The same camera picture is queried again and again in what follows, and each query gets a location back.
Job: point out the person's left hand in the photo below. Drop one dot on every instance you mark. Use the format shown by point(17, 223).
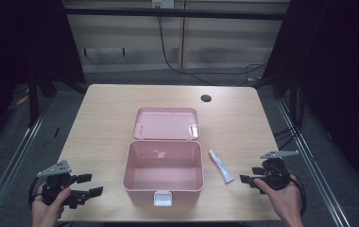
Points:
point(47, 213)

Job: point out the white wall outlet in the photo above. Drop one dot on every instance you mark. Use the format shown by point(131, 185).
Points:
point(162, 3)

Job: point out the person's right hand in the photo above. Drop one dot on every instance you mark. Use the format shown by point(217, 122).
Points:
point(283, 201)

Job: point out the black horizontal frame bar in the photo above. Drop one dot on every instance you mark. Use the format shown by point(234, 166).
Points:
point(174, 13)

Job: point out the pink plastic storage box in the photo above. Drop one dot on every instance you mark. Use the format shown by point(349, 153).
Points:
point(163, 171)

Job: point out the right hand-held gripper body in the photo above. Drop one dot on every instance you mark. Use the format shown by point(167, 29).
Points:
point(275, 171)

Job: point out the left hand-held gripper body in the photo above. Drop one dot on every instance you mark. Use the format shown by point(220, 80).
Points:
point(56, 181)

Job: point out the yellow floor marker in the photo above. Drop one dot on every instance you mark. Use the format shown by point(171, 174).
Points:
point(22, 100)

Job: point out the dark curtain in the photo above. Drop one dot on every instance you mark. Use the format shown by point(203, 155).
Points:
point(338, 78)
point(20, 41)

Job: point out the metal floor rail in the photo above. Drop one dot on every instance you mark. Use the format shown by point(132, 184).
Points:
point(313, 164)
point(7, 167)

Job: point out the white ointment tube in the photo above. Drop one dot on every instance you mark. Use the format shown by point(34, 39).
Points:
point(221, 166)

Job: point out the small black floor piece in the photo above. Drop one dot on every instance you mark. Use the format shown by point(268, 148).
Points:
point(56, 132)

